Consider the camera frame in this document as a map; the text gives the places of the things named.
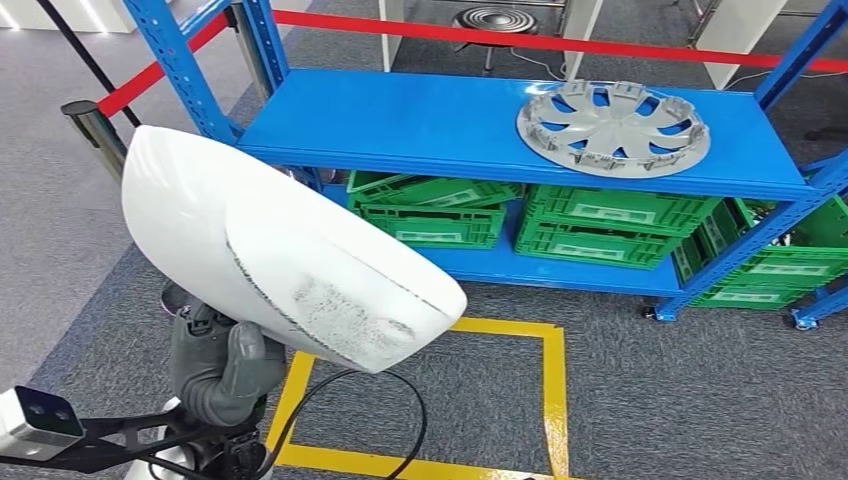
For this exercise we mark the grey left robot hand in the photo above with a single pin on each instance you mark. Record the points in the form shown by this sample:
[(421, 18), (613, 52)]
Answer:
[(208, 374)]

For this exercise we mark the white curved car body part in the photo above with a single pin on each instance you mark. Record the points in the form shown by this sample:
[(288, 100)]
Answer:
[(265, 245)]

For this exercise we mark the blue metal shelf rack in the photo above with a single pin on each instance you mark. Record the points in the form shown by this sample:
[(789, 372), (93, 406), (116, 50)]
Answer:
[(430, 119), (821, 308)]

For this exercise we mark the chrome stanchion with round base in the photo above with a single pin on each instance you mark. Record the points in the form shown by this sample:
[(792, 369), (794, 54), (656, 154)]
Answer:
[(99, 139)]

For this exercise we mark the green plastic crate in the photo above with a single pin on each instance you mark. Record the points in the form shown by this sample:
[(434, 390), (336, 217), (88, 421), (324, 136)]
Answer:
[(430, 228), (788, 268), (616, 212), (748, 297), (437, 192), (590, 248)]

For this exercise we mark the red barrier belt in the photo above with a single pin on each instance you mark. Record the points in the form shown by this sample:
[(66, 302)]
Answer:
[(166, 63), (629, 48)]

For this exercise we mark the black round stool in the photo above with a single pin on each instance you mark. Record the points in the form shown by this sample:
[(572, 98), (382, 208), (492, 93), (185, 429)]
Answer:
[(495, 20)]

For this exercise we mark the silver wheel hubcap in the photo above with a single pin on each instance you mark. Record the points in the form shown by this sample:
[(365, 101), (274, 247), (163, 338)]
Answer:
[(613, 136)]

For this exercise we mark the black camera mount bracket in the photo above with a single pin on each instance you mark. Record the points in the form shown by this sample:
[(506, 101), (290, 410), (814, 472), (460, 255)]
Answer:
[(89, 445)]

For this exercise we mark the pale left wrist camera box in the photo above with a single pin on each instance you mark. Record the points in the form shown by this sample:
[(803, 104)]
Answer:
[(36, 424)]

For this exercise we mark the grey stanchion post black head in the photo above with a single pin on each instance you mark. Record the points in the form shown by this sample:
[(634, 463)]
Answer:
[(244, 50)]

